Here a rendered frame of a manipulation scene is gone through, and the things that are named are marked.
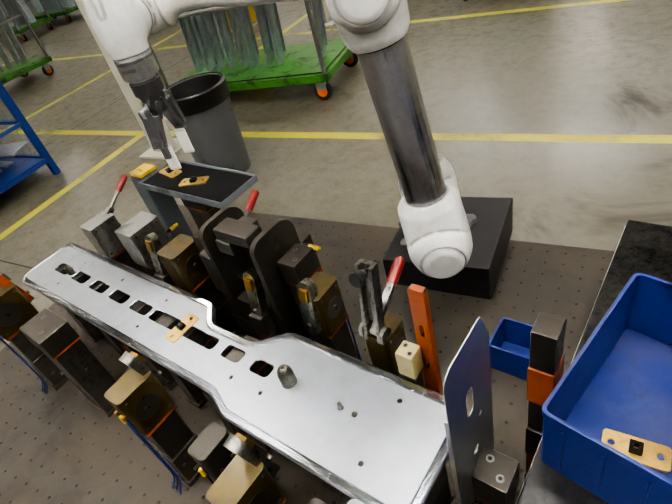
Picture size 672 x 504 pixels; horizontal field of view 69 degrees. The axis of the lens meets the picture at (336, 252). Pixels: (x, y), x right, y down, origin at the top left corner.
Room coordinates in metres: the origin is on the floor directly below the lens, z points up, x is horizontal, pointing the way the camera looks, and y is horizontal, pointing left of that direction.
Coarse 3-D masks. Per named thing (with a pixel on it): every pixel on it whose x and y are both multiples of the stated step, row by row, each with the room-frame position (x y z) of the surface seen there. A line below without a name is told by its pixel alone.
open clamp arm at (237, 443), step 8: (232, 440) 0.44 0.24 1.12; (240, 440) 0.44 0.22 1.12; (248, 440) 0.45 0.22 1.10; (232, 448) 0.43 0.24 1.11; (240, 448) 0.43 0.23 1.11; (248, 448) 0.44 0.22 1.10; (240, 456) 0.42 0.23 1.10; (248, 456) 0.43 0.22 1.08; (256, 456) 0.44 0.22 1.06; (264, 456) 0.45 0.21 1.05; (272, 456) 0.47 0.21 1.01; (256, 464) 0.43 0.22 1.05; (264, 464) 0.44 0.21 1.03; (272, 464) 0.45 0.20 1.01; (272, 472) 0.44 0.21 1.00
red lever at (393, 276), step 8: (400, 256) 0.71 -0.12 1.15; (392, 264) 0.70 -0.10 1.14; (400, 264) 0.69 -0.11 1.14; (392, 272) 0.68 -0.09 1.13; (400, 272) 0.68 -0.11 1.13; (392, 280) 0.67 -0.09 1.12; (384, 288) 0.67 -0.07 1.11; (392, 288) 0.66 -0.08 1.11; (384, 296) 0.66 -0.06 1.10; (384, 304) 0.65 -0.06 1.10; (384, 312) 0.64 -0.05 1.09
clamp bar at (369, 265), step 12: (360, 264) 0.64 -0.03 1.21; (372, 264) 0.63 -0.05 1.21; (360, 276) 0.61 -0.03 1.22; (372, 276) 0.62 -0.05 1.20; (360, 288) 0.63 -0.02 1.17; (372, 288) 0.61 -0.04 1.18; (360, 300) 0.63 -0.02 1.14; (372, 300) 0.61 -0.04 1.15; (372, 312) 0.62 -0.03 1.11; (384, 324) 0.62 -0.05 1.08
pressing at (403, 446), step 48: (48, 288) 1.19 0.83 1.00; (144, 288) 1.05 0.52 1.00; (144, 336) 0.87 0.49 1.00; (240, 336) 0.77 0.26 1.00; (288, 336) 0.73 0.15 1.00; (240, 384) 0.64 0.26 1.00; (336, 384) 0.58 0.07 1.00; (384, 384) 0.54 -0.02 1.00; (288, 432) 0.51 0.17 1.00; (336, 432) 0.48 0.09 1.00; (384, 432) 0.45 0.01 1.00; (432, 432) 0.43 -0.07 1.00; (336, 480) 0.40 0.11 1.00; (384, 480) 0.37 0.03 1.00; (432, 480) 0.35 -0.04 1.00
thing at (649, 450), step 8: (608, 432) 0.33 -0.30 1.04; (616, 432) 0.33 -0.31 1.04; (616, 440) 0.31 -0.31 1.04; (624, 440) 0.31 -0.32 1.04; (632, 440) 0.30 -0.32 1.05; (640, 440) 0.31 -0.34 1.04; (616, 448) 0.30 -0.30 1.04; (624, 448) 0.30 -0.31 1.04; (632, 448) 0.29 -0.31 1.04; (640, 448) 0.29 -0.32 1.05; (648, 448) 0.29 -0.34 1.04; (656, 448) 0.29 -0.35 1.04; (664, 448) 0.29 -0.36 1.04; (632, 456) 0.29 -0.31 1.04; (640, 456) 0.28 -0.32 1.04; (648, 456) 0.28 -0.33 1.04; (656, 456) 0.28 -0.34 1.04; (664, 456) 0.28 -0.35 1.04; (648, 464) 0.27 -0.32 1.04; (656, 464) 0.27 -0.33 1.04; (664, 464) 0.27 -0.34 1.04
